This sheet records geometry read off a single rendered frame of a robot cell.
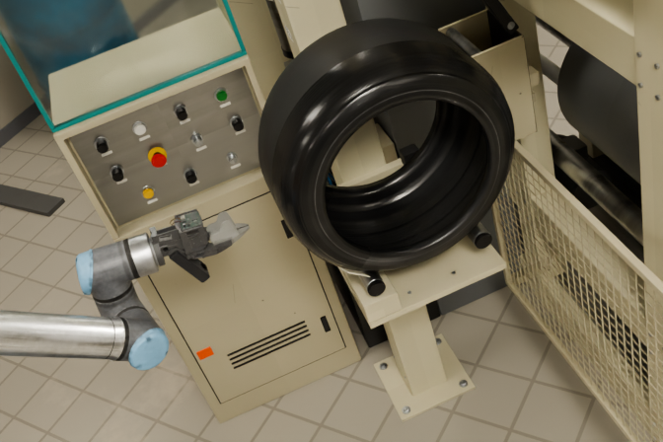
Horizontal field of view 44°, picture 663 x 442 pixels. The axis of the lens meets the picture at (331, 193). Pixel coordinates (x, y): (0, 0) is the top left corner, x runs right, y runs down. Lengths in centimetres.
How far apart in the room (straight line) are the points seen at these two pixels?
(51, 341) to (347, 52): 82
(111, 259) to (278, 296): 98
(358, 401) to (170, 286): 79
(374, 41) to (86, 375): 215
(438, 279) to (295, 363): 98
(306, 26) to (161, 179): 70
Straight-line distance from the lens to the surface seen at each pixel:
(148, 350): 177
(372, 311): 198
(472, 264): 208
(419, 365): 276
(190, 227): 180
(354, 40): 176
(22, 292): 408
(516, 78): 218
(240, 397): 296
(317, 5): 195
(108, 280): 182
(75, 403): 341
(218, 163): 241
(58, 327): 170
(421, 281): 207
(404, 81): 166
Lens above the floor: 226
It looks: 37 degrees down
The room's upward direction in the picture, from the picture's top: 19 degrees counter-clockwise
